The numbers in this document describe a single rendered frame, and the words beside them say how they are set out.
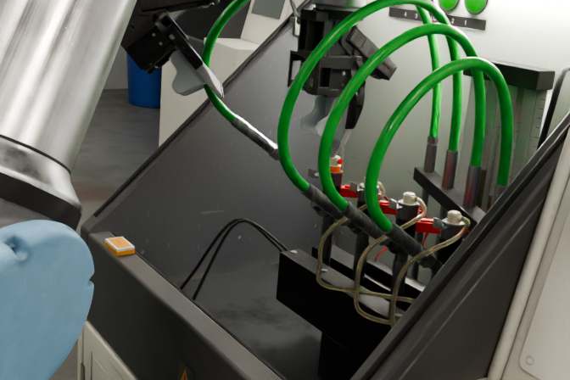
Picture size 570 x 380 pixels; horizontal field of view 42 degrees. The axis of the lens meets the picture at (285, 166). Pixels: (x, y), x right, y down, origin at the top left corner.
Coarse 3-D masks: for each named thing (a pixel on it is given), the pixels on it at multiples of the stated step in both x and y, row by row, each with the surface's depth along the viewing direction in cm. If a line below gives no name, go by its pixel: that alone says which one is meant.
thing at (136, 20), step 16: (144, 16) 110; (160, 16) 108; (128, 32) 109; (144, 32) 108; (160, 32) 108; (128, 48) 109; (144, 48) 108; (160, 48) 108; (176, 48) 112; (144, 64) 108; (160, 64) 113
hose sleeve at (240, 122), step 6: (234, 120) 113; (240, 120) 113; (234, 126) 114; (240, 126) 113; (246, 126) 113; (252, 126) 114; (246, 132) 114; (252, 132) 114; (258, 132) 114; (252, 138) 114; (258, 138) 114; (264, 138) 115; (258, 144) 115; (264, 144) 115; (270, 144) 115; (270, 150) 115
